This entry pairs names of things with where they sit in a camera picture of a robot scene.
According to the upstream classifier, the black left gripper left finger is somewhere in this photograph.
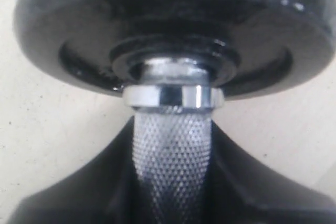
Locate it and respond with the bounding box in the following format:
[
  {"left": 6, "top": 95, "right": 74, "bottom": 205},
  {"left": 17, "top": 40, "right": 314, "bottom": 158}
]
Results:
[{"left": 8, "top": 115, "right": 159, "bottom": 223}]

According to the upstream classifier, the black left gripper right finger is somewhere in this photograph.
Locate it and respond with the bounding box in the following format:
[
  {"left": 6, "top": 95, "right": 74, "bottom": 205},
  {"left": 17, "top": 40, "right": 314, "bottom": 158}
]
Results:
[{"left": 201, "top": 119, "right": 335, "bottom": 223}]

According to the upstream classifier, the chrome threaded dumbbell bar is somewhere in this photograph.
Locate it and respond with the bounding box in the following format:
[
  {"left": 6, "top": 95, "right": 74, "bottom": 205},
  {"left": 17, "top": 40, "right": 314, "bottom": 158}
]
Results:
[{"left": 123, "top": 57, "right": 224, "bottom": 223}]

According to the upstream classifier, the black weight plate end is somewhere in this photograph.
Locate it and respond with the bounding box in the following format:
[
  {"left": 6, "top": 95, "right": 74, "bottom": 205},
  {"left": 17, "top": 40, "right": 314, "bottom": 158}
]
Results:
[{"left": 13, "top": 0, "right": 335, "bottom": 100}]

